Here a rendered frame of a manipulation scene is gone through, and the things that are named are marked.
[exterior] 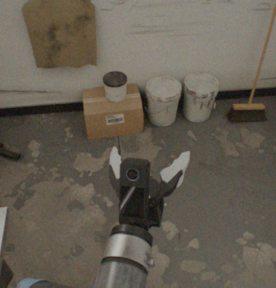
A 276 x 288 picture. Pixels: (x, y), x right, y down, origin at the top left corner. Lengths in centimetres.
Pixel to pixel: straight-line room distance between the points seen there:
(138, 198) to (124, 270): 11
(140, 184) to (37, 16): 231
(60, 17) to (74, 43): 22
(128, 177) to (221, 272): 191
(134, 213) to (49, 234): 199
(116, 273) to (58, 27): 243
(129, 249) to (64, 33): 240
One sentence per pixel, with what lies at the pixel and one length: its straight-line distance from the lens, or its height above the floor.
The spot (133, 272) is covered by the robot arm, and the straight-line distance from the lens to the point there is 51.
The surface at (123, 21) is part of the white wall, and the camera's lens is 282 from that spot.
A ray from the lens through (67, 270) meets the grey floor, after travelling 238.
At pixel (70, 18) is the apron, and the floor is 97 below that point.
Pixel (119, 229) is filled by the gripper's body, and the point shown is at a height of 169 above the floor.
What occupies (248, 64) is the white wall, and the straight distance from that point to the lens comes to 335.
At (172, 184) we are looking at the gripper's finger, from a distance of 59.
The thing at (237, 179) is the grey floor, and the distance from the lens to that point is 282.
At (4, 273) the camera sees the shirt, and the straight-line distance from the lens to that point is 176.
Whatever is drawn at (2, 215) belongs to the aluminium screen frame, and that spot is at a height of 99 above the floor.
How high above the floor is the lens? 217
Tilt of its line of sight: 48 degrees down
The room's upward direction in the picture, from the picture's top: straight up
